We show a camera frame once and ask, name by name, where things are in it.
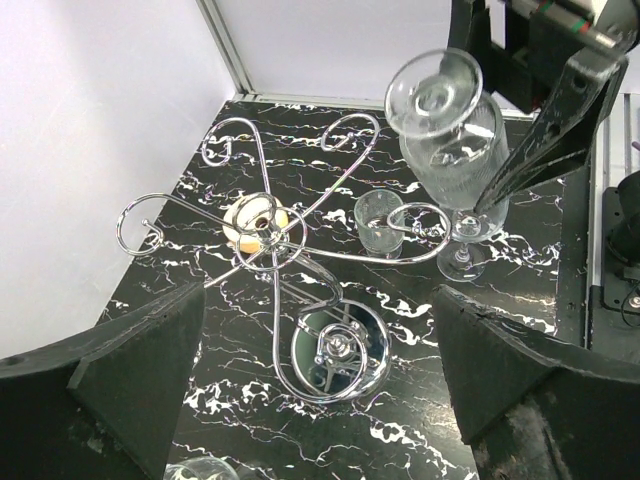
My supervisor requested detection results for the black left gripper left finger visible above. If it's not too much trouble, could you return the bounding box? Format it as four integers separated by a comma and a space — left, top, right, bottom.
1, 283, 206, 479

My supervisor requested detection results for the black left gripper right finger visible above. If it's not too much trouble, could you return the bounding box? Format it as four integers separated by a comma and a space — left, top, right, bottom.
433, 285, 639, 479

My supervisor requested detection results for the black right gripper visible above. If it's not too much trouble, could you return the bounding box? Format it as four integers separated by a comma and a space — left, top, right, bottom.
447, 0, 639, 205

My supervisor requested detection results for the ribbed glass goblet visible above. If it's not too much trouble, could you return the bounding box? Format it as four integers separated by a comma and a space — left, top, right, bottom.
383, 48, 510, 239

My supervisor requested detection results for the chrome wine glass rack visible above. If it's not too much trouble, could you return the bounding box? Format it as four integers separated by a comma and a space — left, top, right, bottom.
115, 112, 453, 403

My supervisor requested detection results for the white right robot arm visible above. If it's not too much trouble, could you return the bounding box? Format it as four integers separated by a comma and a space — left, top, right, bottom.
448, 1, 639, 362

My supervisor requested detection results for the clear smooth wine glass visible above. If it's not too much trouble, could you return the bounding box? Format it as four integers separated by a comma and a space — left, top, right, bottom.
163, 456, 239, 480

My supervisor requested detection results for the clear wine glass right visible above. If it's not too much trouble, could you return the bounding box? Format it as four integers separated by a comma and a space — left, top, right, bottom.
436, 204, 508, 282

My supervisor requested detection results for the patterned glass goblet right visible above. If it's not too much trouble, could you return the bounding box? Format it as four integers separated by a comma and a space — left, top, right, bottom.
354, 189, 404, 259

